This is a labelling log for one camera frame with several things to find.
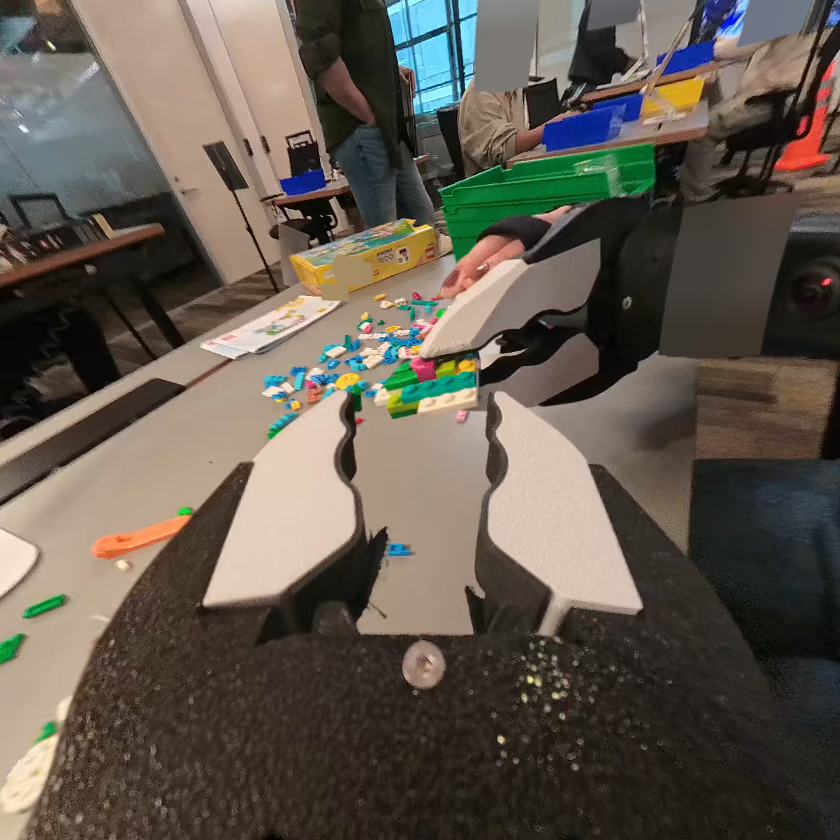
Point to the white door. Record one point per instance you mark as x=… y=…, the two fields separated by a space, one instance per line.
x=269 y=65
x=151 y=98

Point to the closed instruction booklet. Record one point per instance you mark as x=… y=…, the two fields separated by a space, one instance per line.
x=269 y=328

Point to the yellow lego box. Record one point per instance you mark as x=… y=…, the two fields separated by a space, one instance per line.
x=367 y=259

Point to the blue plastic bin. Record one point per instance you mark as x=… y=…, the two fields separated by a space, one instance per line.
x=584 y=129
x=686 y=58
x=303 y=182
x=623 y=106

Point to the blue lego piece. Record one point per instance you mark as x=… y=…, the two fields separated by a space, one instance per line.
x=396 y=549

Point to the scattered green brown lego bits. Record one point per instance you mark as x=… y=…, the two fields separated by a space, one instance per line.
x=44 y=605

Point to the orange brick separator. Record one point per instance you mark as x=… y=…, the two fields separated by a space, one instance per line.
x=131 y=539

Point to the yellow plastic bin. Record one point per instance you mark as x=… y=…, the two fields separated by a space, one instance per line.
x=676 y=95

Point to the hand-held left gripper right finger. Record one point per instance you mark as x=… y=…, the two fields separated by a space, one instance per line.
x=558 y=525

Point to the person's right hand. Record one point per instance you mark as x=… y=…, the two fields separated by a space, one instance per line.
x=482 y=259

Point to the green plastic bin stack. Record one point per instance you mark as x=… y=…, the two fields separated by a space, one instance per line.
x=551 y=190

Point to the orange traffic cone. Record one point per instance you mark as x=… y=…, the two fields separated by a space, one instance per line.
x=814 y=124

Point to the multicolour lego build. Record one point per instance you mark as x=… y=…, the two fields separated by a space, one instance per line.
x=433 y=387

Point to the white round lego plate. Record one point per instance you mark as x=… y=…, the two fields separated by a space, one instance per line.
x=26 y=781

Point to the person's right forearm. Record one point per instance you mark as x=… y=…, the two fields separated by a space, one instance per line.
x=518 y=229

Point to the black music stand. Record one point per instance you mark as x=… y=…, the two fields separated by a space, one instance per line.
x=226 y=164

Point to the black office chair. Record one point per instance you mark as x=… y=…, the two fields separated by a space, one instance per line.
x=544 y=102

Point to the dark wooden desk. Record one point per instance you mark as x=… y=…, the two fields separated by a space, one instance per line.
x=98 y=239

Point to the pile of lego pieces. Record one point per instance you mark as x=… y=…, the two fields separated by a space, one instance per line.
x=348 y=367

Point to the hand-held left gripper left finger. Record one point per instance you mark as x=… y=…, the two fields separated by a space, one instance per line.
x=289 y=518

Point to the person's jeans leg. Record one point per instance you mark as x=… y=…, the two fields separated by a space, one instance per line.
x=768 y=558

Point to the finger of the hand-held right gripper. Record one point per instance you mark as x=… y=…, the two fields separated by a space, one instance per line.
x=505 y=302
x=568 y=367

